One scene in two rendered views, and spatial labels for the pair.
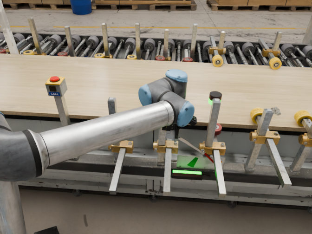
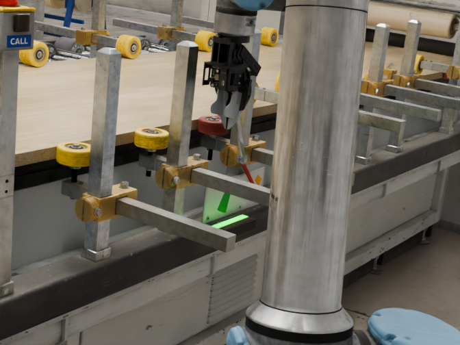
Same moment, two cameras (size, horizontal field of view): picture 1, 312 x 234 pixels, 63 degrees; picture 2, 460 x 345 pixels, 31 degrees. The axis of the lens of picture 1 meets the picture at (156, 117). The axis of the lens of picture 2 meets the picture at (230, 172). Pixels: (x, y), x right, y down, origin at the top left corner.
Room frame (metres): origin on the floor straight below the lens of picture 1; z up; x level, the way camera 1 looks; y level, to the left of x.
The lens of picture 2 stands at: (0.00, 1.51, 1.38)
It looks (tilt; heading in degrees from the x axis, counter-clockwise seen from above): 16 degrees down; 299
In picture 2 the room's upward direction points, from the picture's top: 6 degrees clockwise
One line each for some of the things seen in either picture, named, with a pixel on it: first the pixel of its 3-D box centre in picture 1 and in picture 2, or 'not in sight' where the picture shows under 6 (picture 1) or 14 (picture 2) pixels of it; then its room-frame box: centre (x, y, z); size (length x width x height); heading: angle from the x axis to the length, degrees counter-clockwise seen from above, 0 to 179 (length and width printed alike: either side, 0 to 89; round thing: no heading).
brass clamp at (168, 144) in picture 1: (165, 146); (181, 173); (1.01, -0.06, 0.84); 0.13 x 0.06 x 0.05; 86
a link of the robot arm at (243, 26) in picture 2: not in sight; (235, 24); (0.92, -0.08, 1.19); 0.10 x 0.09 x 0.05; 176
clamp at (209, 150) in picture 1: (211, 147); (241, 152); (0.99, -0.31, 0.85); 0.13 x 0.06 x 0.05; 86
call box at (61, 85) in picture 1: (56, 87); (5, 28); (1.04, 0.48, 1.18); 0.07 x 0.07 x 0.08; 86
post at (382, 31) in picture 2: not in sight; (372, 98); (0.94, -1.03, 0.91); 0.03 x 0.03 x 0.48; 86
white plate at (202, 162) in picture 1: (200, 162); (235, 194); (0.97, -0.25, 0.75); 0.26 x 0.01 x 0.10; 86
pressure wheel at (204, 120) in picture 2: (213, 133); (211, 138); (1.10, -0.33, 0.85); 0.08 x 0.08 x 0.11
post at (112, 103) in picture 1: (115, 135); (101, 166); (1.03, 0.22, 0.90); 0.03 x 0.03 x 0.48; 86
